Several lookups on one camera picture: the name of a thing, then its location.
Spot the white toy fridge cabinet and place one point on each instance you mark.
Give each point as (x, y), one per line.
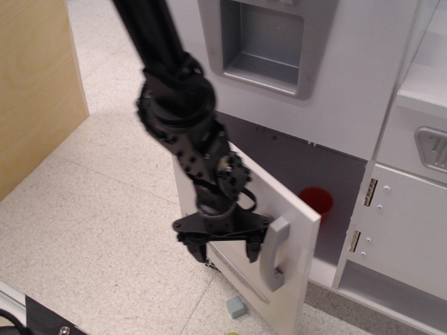
(311, 143)

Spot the lower metal hinge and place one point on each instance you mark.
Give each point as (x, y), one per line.
(354, 241)

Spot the red plastic cup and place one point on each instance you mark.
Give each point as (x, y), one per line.
(319, 200)

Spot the upper metal hinge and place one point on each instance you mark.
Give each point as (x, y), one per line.
(370, 192)

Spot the wooden plywood panel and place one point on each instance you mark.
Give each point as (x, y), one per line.
(42, 96)

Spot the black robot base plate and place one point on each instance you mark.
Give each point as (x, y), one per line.
(31, 317)

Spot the grey ice dispenser panel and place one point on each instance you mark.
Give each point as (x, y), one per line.
(276, 45)

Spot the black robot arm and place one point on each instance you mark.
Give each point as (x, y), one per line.
(176, 107)

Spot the metal hinge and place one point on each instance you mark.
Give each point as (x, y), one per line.
(354, 241)
(370, 192)

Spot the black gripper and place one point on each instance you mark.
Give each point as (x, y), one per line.
(195, 230)

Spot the grey oven vent panel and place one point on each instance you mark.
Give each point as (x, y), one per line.
(431, 145)

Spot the grey fridge door handle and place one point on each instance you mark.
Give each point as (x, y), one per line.
(277, 233)

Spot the grey foam block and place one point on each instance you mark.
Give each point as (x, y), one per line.
(236, 307)

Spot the white side cabinet door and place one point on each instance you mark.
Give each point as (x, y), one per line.
(403, 232)

